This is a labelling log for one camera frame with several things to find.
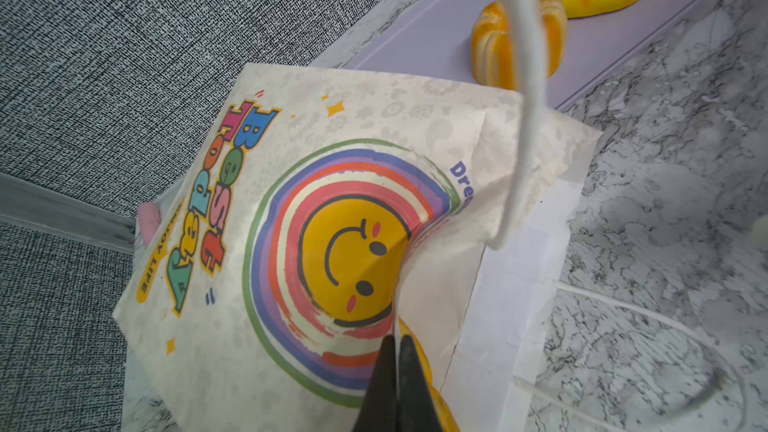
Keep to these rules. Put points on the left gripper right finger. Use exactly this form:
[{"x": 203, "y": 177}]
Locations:
[{"x": 416, "y": 410}]

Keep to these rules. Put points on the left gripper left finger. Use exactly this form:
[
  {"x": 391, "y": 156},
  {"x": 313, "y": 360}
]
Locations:
[{"x": 378, "y": 412}]

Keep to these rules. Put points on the white paper gift bag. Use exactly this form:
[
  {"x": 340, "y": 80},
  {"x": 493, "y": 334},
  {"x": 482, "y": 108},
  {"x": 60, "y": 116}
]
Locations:
[{"x": 324, "y": 205}]

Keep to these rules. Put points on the yellow ring fake bread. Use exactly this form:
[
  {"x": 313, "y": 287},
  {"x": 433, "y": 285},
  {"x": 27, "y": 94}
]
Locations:
[{"x": 492, "y": 52}]

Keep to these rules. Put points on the orange twisted fake bread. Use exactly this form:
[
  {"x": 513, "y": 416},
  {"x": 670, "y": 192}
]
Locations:
[{"x": 443, "y": 411}]

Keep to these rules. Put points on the purple toy rake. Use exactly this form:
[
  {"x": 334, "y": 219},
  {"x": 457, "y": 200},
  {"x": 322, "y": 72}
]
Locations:
[{"x": 149, "y": 220}]

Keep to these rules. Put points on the lilac plastic tray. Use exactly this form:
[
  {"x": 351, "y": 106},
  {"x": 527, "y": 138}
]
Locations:
[{"x": 433, "y": 40}]

